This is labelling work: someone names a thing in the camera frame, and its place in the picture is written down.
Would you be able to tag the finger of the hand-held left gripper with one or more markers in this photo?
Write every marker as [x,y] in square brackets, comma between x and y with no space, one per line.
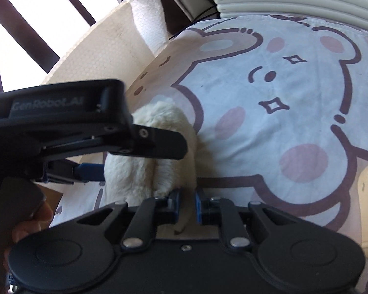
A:
[89,172]
[159,142]

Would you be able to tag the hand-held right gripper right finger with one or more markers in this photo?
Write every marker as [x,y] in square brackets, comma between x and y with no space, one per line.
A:
[199,206]

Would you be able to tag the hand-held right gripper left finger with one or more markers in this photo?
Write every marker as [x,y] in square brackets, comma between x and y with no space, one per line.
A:
[174,205]

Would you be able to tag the beige plush toy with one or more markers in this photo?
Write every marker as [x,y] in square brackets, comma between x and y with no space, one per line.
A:
[132,171]

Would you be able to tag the person's left hand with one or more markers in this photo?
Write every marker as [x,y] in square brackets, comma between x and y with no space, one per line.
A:
[41,219]

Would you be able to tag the cream honeycomb pattern sheet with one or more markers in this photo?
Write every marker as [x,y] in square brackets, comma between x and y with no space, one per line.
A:
[104,46]

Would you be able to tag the white paper towel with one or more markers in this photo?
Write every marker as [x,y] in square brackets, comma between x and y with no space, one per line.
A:
[150,21]

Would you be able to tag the bear print tablecloth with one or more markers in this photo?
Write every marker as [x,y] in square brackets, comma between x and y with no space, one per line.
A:
[294,98]

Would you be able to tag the dark window frame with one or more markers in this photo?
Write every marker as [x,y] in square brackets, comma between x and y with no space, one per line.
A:
[27,27]

